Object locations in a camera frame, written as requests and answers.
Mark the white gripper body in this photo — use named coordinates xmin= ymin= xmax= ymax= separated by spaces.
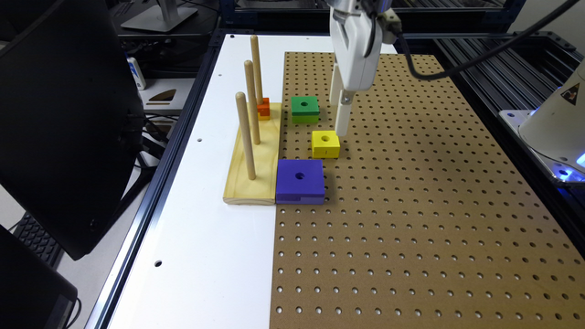
xmin=326 ymin=0 xmax=393 ymax=91

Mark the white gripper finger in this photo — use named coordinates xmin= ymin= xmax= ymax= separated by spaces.
xmin=329 ymin=62 xmax=343 ymax=104
xmin=335 ymin=89 xmax=355 ymax=137

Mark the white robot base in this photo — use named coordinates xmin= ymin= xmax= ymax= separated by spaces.
xmin=499 ymin=64 xmax=584 ymax=186

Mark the yellow wooden block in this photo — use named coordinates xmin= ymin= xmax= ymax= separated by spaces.
xmin=311 ymin=131 xmax=340 ymax=159

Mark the green wooden block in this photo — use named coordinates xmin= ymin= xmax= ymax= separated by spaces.
xmin=291 ymin=96 xmax=320 ymax=123

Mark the purple wooden block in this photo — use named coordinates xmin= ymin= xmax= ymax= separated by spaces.
xmin=276 ymin=159 xmax=324 ymax=205

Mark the orange wooden block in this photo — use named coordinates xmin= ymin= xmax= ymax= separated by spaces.
xmin=257 ymin=98 xmax=271 ymax=121

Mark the middle wooden peg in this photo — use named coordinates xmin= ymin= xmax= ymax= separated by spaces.
xmin=244 ymin=60 xmax=261 ymax=145

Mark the wooden peg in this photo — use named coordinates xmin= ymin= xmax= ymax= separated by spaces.
xmin=235 ymin=91 xmax=256 ymax=180
xmin=250 ymin=35 xmax=264 ymax=105
xmin=244 ymin=60 xmax=261 ymax=145

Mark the rear wooden peg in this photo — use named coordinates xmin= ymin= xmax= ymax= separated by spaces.
xmin=250 ymin=35 xmax=264 ymax=105

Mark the front wooden peg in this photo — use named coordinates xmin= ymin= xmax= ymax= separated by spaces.
xmin=235 ymin=91 xmax=256 ymax=180

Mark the wooden peg base board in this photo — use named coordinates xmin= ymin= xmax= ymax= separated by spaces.
xmin=223 ymin=102 xmax=282 ymax=206

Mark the brown pegboard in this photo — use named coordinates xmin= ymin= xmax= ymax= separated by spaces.
xmin=270 ymin=55 xmax=584 ymax=328

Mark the silver monitor stand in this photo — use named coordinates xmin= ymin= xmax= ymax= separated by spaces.
xmin=121 ymin=0 xmax=198 ymax=32

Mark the white blue small device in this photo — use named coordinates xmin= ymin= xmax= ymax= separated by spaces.
xmin=127 ymin=57 xmax=146 ymax=90

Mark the black monitor back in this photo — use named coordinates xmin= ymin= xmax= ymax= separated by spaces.
xmin=1 ymin=0 xmax=144 ymax=259

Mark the black keyboard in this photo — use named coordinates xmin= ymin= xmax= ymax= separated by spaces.
xmin=14 ymin=213 xmax=63 ymax=268

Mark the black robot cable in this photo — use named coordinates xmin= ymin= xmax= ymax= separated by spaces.
xmin=363 ymin=0 xmax=580 ymax=82

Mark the black aluminium table frame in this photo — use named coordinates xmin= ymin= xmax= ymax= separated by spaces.
xmin=71 ymin=28 xmax=248 ymax=328

